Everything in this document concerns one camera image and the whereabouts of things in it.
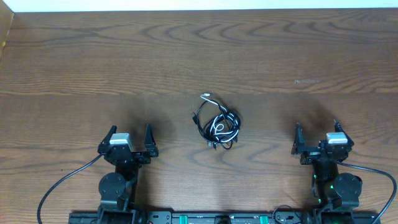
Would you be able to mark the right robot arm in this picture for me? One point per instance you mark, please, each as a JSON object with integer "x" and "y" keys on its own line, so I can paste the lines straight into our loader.
{"x": 337, "y": 193}

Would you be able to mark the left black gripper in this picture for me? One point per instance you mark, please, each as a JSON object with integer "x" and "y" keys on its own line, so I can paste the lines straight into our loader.
{"x": 150, "y": 147}

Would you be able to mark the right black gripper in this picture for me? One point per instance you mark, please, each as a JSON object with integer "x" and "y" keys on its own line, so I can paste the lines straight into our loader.
{"x": 298, "y": 147}

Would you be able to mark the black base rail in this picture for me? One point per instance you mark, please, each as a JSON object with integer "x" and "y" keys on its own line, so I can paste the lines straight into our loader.
{"x": 165, "y": 217}

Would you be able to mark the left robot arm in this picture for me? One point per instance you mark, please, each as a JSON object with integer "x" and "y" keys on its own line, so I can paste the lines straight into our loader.
{"x": 118, "y": 188}

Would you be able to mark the cardboard panel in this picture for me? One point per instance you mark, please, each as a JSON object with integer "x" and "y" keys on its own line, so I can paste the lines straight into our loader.
{"x": 6, "y": 18}

